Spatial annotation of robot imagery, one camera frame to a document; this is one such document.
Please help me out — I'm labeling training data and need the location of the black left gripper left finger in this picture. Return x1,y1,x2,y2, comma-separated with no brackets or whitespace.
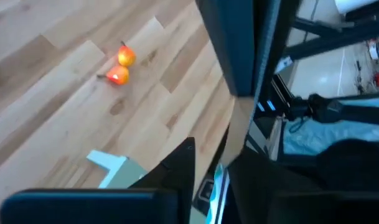
129,136,197,224

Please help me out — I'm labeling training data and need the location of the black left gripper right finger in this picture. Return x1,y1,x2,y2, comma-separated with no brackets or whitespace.
222,149,317,224

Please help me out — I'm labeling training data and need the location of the small orange fruit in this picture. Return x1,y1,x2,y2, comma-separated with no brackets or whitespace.
117,40,137,68
96,65,130,86

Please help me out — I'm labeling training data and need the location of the green perforated metal stand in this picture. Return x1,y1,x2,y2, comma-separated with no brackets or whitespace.
86,149,149,189

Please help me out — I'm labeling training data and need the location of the blue fabric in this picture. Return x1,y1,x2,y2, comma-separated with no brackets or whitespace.
282,118,379,157

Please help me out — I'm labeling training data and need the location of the black slotted bracket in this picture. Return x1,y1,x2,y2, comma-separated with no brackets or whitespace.
254,73,290,125

